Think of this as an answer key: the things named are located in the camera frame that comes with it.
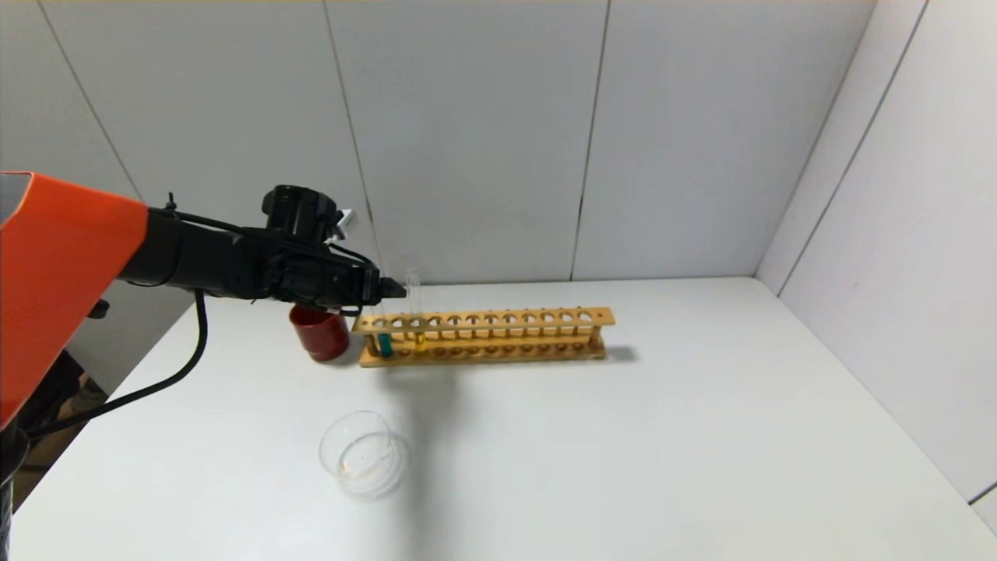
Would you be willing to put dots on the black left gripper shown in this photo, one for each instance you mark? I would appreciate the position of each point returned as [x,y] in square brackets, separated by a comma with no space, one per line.
[372,289]

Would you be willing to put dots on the blue pigment test tube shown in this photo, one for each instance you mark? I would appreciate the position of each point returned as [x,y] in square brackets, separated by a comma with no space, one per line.
[385,345]

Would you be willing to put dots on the black orange robot left arm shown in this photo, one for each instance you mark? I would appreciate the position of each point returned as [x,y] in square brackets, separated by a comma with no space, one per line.
[62,273]

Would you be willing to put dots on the yellow pigment test tube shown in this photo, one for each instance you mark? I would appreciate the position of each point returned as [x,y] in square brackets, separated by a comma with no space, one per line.
[420,343]

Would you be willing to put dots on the wooden test tube rack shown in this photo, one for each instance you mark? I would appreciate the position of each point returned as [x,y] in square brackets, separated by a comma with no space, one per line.
[483,318]

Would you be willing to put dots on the red plastic cup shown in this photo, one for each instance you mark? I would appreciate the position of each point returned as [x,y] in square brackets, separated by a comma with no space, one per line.
[323,339]

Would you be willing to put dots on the clear glass beaker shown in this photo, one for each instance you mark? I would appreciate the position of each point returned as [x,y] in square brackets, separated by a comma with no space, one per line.
[362,467]

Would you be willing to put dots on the dark background furniture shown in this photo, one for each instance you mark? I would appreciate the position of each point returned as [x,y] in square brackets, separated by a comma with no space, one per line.
[78,393]

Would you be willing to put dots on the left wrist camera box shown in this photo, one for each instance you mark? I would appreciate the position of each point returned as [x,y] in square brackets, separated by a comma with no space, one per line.
[347,223]

